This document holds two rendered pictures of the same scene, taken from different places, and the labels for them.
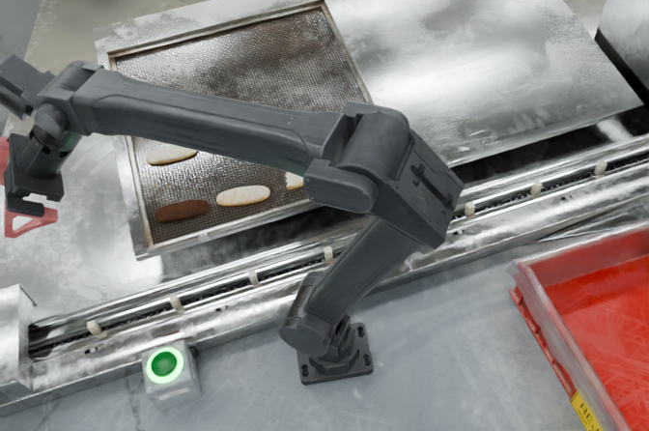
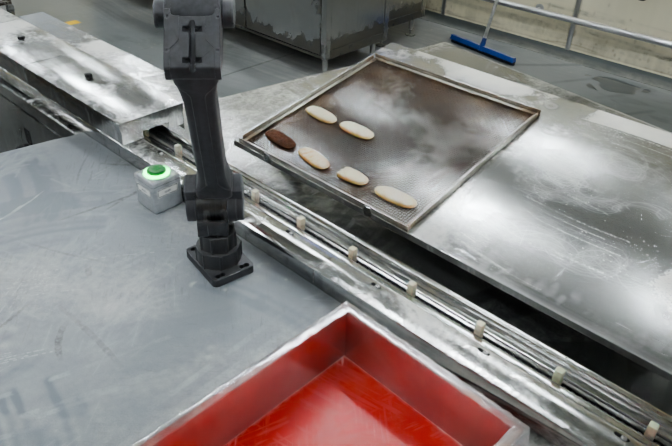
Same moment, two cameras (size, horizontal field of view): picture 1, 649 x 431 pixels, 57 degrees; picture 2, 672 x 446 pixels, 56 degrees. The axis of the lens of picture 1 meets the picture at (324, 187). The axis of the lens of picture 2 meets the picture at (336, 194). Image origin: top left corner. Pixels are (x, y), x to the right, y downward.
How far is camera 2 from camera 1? 90 cm
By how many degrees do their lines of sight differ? 44
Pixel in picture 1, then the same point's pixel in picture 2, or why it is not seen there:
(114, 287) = not seen: hidden behind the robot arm
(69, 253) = (233, 130)
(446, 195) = (197, 56)
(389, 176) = (173, 10)
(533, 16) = not seen: outside the picture
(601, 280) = (408, 419)
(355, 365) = (212, 271)
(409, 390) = (208, 312)
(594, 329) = (342, 423)
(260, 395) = (168, 238)
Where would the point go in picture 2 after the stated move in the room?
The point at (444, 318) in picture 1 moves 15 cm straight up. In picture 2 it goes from (290, 315) to (289, 246)
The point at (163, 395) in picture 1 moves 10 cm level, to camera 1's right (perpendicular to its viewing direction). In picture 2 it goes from (139, 185) to (156, 208)
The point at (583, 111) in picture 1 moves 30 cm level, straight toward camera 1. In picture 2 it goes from (617, 330) to (428, 328)
